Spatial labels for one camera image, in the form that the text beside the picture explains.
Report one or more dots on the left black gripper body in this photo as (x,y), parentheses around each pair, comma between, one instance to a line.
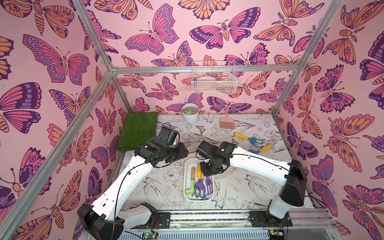
(175,153)

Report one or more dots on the green artificial grass mat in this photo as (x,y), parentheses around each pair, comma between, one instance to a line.
(137,128)

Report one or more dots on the purple fork pink handle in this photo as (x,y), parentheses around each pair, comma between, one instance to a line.
(209,185)

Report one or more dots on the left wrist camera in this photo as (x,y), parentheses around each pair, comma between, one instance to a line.
(167,138)

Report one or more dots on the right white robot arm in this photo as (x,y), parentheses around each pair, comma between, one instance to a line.
(290,176)

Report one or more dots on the white plastic storage box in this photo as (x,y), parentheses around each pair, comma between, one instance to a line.
(187,181)

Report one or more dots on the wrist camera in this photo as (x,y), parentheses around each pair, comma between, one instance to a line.
(167,138)
(206,150)

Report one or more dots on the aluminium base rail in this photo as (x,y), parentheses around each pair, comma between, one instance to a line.
(298,224)

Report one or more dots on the blue rake yellow handle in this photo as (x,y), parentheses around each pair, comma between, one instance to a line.
(265,148)

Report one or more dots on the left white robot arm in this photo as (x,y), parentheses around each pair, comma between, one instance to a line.
(104,219)

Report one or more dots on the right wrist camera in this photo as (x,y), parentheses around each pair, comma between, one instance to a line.
(206,150)

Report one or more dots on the green rake wooden handle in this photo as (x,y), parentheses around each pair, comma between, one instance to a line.
(191,190)

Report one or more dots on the green succulent plant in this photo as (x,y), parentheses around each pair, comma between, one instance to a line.
(189,112)

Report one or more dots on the blue shovel yellow handle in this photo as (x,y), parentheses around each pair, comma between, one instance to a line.
(253,140)

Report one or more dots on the white wire wall basket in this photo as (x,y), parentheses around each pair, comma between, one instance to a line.
(213,79)

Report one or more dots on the purple rake pink handle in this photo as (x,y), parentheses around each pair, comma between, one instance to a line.
(203,193)

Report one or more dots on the white plant pot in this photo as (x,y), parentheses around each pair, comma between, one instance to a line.
(191,119)

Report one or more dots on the blue fork yellow handle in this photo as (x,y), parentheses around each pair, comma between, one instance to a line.
(199,174)

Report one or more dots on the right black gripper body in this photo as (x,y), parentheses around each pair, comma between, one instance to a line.
(212,168)

